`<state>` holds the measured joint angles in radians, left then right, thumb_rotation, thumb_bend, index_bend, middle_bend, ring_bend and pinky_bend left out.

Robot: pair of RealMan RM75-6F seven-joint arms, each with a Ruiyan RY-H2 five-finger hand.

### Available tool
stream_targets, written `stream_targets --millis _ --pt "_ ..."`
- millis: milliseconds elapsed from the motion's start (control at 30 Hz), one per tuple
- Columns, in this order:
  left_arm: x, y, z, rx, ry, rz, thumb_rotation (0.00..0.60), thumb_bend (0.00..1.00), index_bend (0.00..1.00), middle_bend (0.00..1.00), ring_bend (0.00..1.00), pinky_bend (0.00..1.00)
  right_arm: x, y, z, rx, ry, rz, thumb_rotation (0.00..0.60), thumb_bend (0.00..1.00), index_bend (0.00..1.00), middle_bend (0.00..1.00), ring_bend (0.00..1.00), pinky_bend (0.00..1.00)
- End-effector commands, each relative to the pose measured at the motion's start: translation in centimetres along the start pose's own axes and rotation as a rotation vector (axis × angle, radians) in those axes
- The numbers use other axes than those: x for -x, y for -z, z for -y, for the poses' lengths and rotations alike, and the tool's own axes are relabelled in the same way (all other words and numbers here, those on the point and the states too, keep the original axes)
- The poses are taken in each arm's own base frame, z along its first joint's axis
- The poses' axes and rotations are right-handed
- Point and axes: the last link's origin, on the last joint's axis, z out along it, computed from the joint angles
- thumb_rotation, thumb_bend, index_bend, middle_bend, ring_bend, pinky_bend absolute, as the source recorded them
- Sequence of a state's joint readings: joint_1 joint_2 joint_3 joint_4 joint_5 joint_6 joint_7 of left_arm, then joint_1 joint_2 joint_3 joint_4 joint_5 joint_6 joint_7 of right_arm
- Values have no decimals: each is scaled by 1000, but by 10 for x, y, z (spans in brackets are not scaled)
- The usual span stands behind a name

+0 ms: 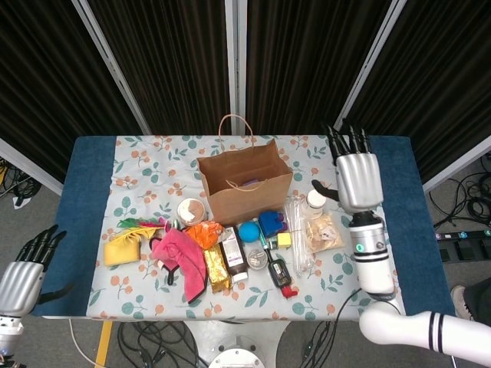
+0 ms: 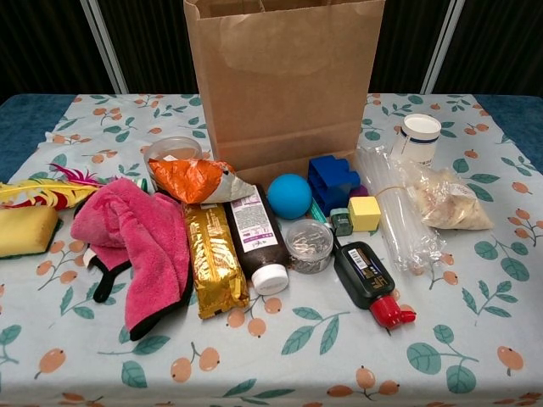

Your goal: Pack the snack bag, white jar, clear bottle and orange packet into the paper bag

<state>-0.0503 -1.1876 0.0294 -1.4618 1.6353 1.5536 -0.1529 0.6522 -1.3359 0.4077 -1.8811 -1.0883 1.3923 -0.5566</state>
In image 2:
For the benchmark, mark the orange foil snack bag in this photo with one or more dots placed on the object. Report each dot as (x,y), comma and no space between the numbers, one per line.
(191,180)

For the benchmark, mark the clear plastic cup stack sleeve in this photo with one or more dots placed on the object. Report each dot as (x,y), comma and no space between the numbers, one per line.
(399,212)

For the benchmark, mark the white paper cup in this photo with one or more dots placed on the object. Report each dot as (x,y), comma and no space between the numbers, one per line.
(418,140)

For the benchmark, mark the clear bag of white snacks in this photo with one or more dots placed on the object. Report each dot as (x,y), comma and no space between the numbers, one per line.
(449,199)

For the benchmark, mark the blue plastic building block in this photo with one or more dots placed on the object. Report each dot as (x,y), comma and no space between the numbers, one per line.
(331,182)

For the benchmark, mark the small purple block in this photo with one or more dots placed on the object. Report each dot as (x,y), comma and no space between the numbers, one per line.
(359,191)

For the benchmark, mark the brown paper bag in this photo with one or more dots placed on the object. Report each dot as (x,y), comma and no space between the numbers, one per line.
(280,85)

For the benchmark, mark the blue ball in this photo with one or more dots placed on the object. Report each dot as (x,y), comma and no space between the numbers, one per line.
(289,196)

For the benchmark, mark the brown bottle with white cap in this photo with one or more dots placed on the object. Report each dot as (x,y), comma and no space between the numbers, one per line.
(254,237)

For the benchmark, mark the clear tub of paper clips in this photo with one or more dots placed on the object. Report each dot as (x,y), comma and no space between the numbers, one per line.
(309,246)

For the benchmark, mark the small green box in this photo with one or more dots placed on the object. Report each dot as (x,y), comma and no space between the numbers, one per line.
(341,222)

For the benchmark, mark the gold foil package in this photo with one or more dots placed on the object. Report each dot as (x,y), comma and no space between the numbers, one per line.
(214,263)

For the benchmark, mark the yellow foam cube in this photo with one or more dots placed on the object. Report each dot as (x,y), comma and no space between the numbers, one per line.
(364,213)

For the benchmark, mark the clear jar with amber contents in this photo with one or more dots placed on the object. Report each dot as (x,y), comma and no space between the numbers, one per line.
(174,147)

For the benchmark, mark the black bottle with red cap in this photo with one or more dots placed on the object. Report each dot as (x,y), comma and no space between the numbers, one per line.
(367,275)

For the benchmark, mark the green white striped item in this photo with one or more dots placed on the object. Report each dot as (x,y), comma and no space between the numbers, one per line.
(142,183)

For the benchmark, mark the pink cloth with black trim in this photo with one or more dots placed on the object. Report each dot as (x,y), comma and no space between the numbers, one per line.
(144,237)

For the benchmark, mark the floral tablecloth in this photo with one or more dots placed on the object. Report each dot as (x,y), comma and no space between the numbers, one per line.
(271,360)

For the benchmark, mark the black pleated screen panel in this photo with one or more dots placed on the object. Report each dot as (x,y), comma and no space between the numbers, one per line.
(500,42)
(42,42)
(148,42)
(403,42)

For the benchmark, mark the colourful feather toy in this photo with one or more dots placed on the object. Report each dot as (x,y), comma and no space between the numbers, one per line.
(42,191)

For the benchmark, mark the yellow sponge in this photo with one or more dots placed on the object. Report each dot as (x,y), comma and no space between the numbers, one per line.
(25,231)

